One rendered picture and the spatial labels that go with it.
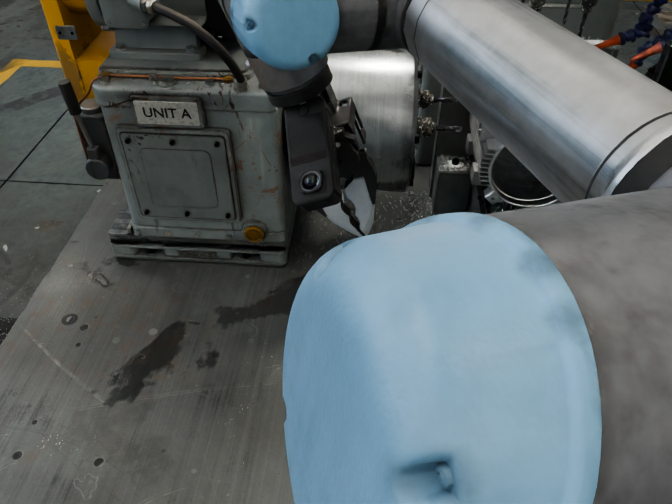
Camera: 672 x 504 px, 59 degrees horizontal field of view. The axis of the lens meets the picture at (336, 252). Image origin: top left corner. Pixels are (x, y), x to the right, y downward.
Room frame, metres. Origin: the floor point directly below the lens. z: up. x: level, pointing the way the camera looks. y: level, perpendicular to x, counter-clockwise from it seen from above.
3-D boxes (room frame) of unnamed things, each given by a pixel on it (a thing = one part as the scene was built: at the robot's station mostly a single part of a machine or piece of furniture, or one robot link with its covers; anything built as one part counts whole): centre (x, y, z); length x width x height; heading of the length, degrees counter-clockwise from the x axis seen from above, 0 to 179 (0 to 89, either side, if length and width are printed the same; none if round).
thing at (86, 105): (0.89, 0.40, 1.07); 0.08 x 0.07 x 0.20; 176
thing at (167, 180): (0.98, 0.25, 0.99); 0.35 x 0.31 x 0.37; 86
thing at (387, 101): (0.96, 0.01, 1.04); 0.37 x 0.25 x 0.25; 86
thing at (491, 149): (0.93, -0.35, 1.02); 0.20 x 0.19 x 0.19; 176
